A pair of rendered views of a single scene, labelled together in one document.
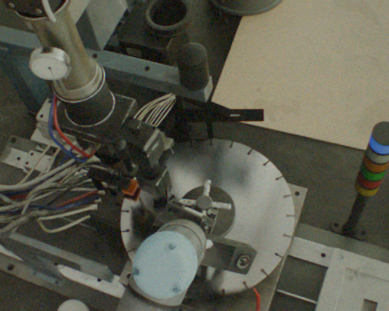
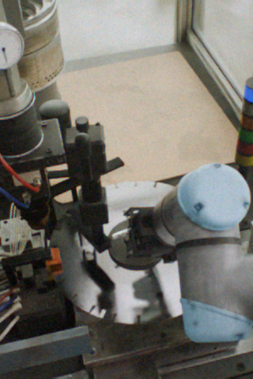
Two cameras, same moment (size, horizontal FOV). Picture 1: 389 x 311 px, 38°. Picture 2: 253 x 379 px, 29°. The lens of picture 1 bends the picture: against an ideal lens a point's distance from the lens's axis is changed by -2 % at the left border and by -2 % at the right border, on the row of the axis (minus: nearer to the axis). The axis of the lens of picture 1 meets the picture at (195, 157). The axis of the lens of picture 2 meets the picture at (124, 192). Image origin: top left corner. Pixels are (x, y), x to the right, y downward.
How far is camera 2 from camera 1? 47 cm
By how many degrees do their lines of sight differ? 28
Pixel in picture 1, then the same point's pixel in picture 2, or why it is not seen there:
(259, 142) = not seen: hidden behind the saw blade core
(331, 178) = not seen: hidden behind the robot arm
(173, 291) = (243, 209)
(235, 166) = (132, 198)
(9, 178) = not seen: outside the picture
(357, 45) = (140, 110)
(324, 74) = (130, 137)
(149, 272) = (212, 199)
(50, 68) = (4, 49)
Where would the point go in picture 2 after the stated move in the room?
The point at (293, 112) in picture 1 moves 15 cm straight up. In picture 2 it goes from (126, 171) to (123, 128)
